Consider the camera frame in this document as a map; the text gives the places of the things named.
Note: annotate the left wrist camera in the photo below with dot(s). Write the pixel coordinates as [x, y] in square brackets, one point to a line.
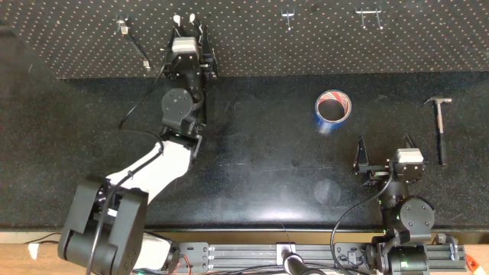
[185, 45]

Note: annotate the black and white pliers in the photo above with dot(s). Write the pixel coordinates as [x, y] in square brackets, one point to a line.
[192, 18]

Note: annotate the wrench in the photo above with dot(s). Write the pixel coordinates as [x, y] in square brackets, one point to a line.
[135, 46]

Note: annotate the hammer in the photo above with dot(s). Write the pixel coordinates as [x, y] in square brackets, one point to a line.
[440, 122]

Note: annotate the roll of blue tape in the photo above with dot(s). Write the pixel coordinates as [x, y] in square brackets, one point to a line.
[324, 122]

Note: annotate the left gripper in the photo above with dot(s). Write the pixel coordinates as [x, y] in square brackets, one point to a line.
[183, 65]

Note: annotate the mounting rail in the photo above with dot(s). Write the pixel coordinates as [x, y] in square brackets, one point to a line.
[244, 257]

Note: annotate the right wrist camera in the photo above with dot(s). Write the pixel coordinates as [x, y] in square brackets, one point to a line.
[408, 155]

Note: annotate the metal hook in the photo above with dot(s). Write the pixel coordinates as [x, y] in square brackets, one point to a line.
[121, 17]
[368, 11]
[287, 15]

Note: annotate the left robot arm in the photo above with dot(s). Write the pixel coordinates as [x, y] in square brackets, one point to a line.
[164, 168]

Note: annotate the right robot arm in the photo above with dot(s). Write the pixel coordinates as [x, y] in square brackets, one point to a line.
[414, 217]

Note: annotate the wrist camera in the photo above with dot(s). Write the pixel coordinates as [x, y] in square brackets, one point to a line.
[408, 155]
[185, 45]

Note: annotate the black pegboard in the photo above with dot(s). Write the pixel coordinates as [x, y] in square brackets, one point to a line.
[305, 46]

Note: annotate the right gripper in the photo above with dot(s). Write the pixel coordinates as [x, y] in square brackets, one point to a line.
[409, 172]

